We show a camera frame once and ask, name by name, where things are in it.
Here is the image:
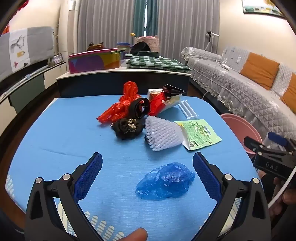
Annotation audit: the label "green printed packet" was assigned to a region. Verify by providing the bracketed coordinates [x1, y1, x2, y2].
[174, 119, 223, 151]

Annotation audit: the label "dark green bowl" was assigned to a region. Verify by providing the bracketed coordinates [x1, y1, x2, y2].
[137, 51, 160, 58]

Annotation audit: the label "grey curtains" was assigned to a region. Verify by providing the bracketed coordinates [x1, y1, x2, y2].
[77, 0, 219, 61]

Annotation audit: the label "clear plastic straws pack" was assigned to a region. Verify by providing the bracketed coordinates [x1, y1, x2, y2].
[178, 100, 199, 120]

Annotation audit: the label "black cloth with gold bits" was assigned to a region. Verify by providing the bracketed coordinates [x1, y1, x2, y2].
[110, 118, 145, 141]

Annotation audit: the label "white standing air conditioner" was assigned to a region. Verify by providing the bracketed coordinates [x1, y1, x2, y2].
[68, 0, 78, 55]

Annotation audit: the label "teal curtain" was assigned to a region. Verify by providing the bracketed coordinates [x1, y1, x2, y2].
[133, 0, 158, 38]

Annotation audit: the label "white power cable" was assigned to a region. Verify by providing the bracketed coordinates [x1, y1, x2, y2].
[202, 42, 230, 100]

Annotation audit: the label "white foam fruit net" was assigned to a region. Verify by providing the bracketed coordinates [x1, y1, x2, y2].
[144, 116, 183, 152]

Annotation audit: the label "black strap loop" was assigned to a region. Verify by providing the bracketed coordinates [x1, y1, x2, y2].
[129, 98, 151, 120]

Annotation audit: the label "red wall ornament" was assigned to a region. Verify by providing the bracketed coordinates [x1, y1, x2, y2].
[0, 0, 30, 33]

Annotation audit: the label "grey cloth television cover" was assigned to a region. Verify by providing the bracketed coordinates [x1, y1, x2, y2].
[0, 26, 54, 80]

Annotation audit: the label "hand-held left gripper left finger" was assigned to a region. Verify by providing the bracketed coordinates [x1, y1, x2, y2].
[25, 152, 103, 241]

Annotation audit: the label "dark television stand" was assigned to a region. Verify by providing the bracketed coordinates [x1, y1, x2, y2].
[0, 61, 68, 112]

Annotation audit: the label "torn cream carton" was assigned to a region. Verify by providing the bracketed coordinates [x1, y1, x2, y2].
[147, 88, 186, 114]

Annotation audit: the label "orange cushion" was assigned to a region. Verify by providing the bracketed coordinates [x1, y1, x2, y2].
[280, 79, 296, 114]
[240, 52, 280, 91]

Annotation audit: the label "red wrapper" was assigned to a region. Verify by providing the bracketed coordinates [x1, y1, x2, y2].
[149, 92, 167, 117]

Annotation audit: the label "red plastic bag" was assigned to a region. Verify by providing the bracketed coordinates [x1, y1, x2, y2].
[97, 81, 142, 123]

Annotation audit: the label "green checked cloth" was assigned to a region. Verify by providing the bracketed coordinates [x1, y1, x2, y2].
[126, 56, 191, 73]

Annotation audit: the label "dark blue coffee table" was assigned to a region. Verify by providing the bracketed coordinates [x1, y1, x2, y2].
[56, 58, 192, 98]

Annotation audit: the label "blue table mat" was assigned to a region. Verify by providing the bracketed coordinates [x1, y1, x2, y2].
[5, 95, 264, 241]

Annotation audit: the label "brown teapot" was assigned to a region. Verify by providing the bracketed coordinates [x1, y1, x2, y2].
[86, 42, 108, 52]

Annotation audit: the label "pink lace basket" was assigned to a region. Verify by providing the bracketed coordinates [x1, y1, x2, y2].
[134, 35, 160, 54]

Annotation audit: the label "person's left hand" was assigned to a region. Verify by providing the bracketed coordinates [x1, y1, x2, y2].
[122, 228, 148, 241]

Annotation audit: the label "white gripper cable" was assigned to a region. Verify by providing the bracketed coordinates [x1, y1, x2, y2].
[268, 166, 296, 207]

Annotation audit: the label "colourful storage box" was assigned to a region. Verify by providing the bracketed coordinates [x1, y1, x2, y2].
[68, 48, 121, 74]

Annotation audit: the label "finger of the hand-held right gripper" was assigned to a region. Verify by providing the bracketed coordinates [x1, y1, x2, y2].
[243, 136, 267, 155]
[268, 132, 296, 154]

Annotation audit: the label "stack of coloured bowls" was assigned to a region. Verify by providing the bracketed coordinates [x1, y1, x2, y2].
[116, 42, 131, 53]

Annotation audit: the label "blue plastic bag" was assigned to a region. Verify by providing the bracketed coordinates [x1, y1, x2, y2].
[135, 163, 196, 201]

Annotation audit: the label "white rod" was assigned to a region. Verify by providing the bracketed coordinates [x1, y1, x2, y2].
[0, 65, 48, 97]

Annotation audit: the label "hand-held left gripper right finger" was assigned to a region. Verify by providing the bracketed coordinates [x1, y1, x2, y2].
[193, 152, 271, 241]

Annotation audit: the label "small photo frame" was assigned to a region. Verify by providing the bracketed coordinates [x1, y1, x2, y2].
[52, 53, 64, 65]

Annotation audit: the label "framed wall picture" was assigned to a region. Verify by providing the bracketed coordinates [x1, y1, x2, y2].
[241, 0, 285, 18]

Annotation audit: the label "black hat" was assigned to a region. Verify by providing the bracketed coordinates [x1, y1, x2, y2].
[130, 42, 151, 55]

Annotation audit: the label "person's right hand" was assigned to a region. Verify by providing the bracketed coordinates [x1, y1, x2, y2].
[269, 177, 296, 220]

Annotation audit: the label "grey quilted sofa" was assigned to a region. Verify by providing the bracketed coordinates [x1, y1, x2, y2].
[181, 46, 296, 149]

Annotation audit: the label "pink plastic bin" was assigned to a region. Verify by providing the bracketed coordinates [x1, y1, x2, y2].
[220, 113, 263, 155]

